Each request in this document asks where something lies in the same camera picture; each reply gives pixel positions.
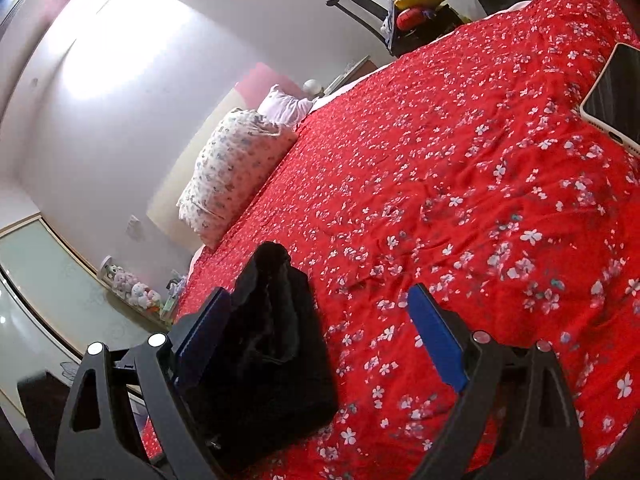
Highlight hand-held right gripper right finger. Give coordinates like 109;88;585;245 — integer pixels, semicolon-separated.
406;283;587;480

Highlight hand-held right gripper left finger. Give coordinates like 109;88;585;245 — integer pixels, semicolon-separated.
54;287;232;480

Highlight black pants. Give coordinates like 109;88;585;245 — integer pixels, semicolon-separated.
172;241;341;476

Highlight stack of plush toys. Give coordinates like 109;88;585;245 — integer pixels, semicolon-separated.
100;255;166;318

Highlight red floral bedspread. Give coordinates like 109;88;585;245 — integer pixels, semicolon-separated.
140;0;640;480

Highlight floral print pillow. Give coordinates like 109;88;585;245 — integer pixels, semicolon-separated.
176;107;299;250

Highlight light pink pillow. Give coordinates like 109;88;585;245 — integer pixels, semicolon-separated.
257;85;317;128

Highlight pink cushion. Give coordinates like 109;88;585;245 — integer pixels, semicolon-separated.
235;62;296;106

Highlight light wooden nightstand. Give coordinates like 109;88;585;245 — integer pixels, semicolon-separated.
324;55;379;97

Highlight white smartphone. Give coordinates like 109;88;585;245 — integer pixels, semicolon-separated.
580;42;640;158

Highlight red bag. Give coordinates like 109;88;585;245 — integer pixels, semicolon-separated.
396;7;427;32

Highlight black chair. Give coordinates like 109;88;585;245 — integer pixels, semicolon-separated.
326;0;401;57

